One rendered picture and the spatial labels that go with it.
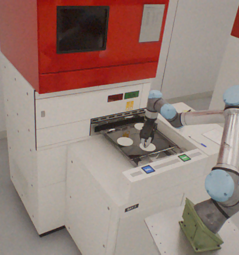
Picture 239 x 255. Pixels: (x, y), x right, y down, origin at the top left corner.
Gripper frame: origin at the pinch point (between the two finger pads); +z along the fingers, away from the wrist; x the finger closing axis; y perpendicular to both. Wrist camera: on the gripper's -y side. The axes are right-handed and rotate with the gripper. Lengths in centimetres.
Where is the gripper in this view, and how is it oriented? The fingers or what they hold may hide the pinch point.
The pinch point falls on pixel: (145, 146)
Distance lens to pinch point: 195.9
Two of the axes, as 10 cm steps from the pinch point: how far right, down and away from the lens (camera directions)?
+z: -1.1, 8.5, 5.1
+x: -9.2, -2.9, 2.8
